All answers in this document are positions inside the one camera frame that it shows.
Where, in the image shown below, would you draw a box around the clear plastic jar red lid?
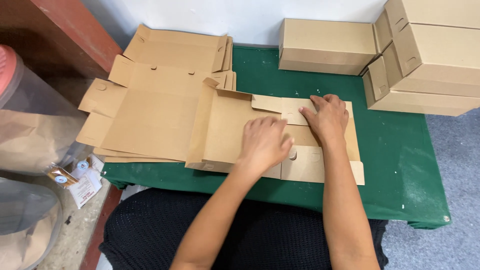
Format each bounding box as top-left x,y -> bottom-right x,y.
0,44 -> 89,177

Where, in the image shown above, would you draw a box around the stack of flat cardboard blanks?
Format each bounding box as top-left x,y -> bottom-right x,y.
123,24 -> 234,73
76,54 -> 238,164

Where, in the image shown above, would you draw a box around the small clear packet white contents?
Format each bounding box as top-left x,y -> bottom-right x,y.
71,153 -> 106,178

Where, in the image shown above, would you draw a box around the person's left hand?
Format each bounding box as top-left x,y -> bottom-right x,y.
238,116 -> 295,176

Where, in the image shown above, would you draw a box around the green table cloth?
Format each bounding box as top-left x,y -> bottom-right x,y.
101,45 -> 452,230

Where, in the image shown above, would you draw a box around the white printed label card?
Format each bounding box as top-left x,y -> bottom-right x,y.
68,173 -> 103,209

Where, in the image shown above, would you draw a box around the assembled brown cardboard box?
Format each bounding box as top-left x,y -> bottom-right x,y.
384,0 -> 480,31
362,56 -> 480,117
278,18 -> 378,76
392,23 -> 480,98
373,10 -> 394,54

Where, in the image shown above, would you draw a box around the person's black knit garment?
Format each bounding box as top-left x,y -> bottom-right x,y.
98,187 -> 389,270

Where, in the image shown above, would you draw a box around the red-brown wooden furniture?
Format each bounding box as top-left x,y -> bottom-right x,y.
0,0 -> 123,81

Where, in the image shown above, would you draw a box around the person's right hand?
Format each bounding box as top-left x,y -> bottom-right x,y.
298,94 -> 350,145

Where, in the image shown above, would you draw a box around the half-folded brown cardboard box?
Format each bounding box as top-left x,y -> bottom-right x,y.
185,77 -> 365,186

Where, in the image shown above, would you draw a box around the small clear packet brown contents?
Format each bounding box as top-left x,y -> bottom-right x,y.
44,164 -> 80,189

